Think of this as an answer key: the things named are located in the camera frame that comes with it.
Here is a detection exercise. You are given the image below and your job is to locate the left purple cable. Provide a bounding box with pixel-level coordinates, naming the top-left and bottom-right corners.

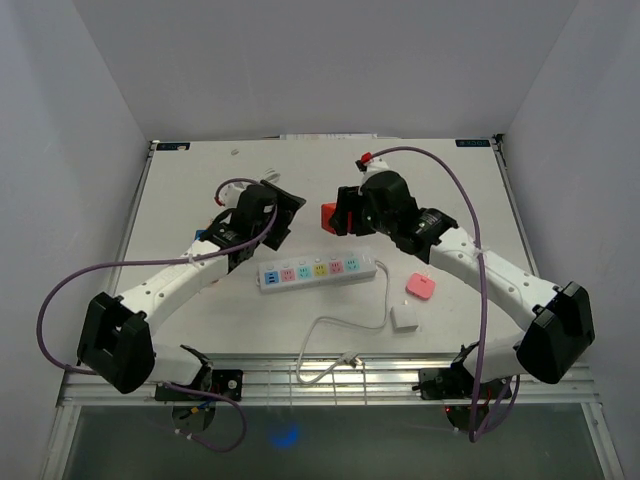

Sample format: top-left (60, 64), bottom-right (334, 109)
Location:
top-left (35, 177), bottom-right (280, 453)

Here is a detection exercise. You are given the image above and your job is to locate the white multicolour power strip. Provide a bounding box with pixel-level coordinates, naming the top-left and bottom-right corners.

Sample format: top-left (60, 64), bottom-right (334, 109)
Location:
top-left (257, 247), bottom-right (377, 294)

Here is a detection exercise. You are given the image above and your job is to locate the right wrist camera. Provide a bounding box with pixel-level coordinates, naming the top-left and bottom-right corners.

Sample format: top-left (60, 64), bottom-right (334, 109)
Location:
top-left (355, 152), bottom-right (389, 176)

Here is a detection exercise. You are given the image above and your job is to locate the aluminium frame rail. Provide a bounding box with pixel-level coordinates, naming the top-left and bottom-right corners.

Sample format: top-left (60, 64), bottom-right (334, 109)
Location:
top-left (57, 353), bottom-right (601, 408)

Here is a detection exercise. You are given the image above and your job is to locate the red cube socket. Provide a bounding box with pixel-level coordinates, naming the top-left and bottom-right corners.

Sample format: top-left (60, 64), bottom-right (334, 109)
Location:
top-left (321, 202), bottom-right (336, 235)

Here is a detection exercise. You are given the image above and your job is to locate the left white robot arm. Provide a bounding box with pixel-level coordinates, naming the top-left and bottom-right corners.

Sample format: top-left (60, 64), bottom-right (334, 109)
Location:
top-left (77, 180), bottom-right (306, 400)

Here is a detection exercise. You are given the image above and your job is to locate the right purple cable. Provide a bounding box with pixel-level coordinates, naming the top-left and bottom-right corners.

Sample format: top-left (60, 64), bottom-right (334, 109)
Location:
top-left (372, 145), bottom-right (521, 444)

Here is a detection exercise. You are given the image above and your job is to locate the pink flat plug adapter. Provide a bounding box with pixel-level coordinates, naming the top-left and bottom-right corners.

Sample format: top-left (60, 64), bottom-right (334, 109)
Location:
top-left (405, 272), bottom-right (436, 301)

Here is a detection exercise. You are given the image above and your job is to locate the purple cable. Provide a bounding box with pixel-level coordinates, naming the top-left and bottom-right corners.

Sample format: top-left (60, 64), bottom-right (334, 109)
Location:
top-left (372, 145), bottom-right (521, 444)
top-left (35, 177), bottom-right (280, 453)

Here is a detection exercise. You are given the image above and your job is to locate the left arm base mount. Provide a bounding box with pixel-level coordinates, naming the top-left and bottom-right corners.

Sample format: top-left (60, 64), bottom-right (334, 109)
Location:
top-left (149, 344), bottom-right (244, 402)

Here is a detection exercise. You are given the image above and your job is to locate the white charger block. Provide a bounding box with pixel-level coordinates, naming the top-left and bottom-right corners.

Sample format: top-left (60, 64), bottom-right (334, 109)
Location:
top-left (390, 304), bottom-right (419, 333)

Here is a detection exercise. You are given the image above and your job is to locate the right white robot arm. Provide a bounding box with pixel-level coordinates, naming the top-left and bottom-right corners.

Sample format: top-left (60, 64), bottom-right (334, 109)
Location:
top-left (328, 171), bottom-right (595, 397)

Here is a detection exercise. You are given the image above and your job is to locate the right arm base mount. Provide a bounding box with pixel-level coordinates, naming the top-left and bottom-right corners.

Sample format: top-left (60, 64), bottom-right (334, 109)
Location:
top-left (412, 342), bottom-right (513, 400)

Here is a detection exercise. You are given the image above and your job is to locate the white power strip cable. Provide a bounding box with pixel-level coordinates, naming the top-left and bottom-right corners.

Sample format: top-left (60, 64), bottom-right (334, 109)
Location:
top-left (296, 259), bottom-right (394, 385)

